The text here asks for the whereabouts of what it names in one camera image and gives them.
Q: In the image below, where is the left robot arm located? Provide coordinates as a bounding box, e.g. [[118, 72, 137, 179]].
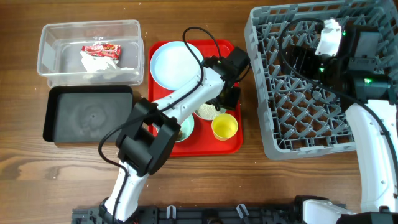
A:
[[98, 47, 250, 223]]

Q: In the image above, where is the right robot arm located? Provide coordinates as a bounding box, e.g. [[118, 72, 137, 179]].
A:
[[279, 19, 397, 223]]

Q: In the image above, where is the red snack wrapper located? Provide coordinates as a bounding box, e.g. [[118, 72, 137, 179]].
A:
[[81, 44, 121, 60]]

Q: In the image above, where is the light blue bowl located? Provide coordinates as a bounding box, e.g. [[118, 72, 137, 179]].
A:
[[194, 104, 228, 121]]

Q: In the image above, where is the white tissue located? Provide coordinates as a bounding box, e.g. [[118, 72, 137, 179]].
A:
[[80, 51, 132, 72]]

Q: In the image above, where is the yellow plastic cup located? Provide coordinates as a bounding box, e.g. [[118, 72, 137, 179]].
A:
[[211, 113, 239, 141]]

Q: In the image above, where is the black cable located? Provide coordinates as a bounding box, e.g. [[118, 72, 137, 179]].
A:
[[277, 17, 398, 178], [98, 26, 223, 224]]

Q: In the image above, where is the grey dishwasher rack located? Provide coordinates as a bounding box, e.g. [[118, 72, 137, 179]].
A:
[[244, 1, 397, 160]]

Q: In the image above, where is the light blue plate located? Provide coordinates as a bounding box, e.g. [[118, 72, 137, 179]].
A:
[[150, 41, 200, 90]]

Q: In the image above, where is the white rice pile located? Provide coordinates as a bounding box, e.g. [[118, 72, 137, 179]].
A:
[[197, 104, 223, 120]]

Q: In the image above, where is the red serving tray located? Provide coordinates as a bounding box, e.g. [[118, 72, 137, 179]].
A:
[[147, 39, 243, 157]]

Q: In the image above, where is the black plastic tray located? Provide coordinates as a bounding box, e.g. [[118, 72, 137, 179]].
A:
[[42, 85, 133, 143]]

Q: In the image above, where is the clear plastic bin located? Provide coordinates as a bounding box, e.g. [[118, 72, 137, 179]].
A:
[[37, 19, 145, 87]]

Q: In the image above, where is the left black cable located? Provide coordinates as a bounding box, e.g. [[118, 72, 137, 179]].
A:
[[98, 26, 223, 224]]

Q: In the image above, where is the right black cable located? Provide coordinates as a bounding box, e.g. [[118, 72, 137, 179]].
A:
[[277, 17, 398, 178]]

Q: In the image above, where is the mint green bowl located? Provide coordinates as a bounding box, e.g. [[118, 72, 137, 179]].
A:
[[176, 114, 195, 142]]

